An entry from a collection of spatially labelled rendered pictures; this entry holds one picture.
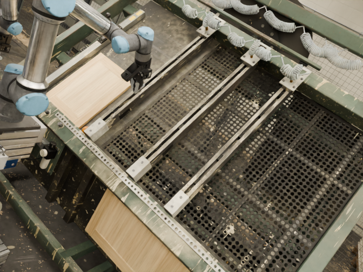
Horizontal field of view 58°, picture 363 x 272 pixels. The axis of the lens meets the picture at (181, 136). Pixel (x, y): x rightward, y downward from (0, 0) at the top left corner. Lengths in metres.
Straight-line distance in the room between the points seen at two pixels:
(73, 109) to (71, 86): 0.19
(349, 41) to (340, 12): 4.29
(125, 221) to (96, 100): 0.79
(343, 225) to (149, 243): 1.07
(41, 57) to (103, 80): 0.96
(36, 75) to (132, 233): 1.17
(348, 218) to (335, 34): 1.23
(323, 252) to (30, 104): 1.44
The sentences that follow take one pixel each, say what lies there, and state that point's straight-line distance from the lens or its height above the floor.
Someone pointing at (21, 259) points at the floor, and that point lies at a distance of 2.44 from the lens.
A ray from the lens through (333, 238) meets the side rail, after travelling 1.78.
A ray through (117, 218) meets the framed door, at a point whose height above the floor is 0.51.
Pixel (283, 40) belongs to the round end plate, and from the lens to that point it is 2.60.
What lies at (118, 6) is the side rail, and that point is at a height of 1.56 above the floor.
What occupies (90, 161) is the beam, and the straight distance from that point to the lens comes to 1.92.
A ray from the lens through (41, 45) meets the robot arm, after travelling 1.33.
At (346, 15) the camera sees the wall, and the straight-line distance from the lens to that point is 6.73.
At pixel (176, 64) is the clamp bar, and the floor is 1.48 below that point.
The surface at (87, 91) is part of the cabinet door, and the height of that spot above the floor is 1.05.
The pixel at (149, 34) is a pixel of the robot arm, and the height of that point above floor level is 1.63.
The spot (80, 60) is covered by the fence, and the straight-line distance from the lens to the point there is 2.40.
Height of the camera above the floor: 1.80
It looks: 19 degrees down
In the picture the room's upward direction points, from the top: 31 degrees clockwise
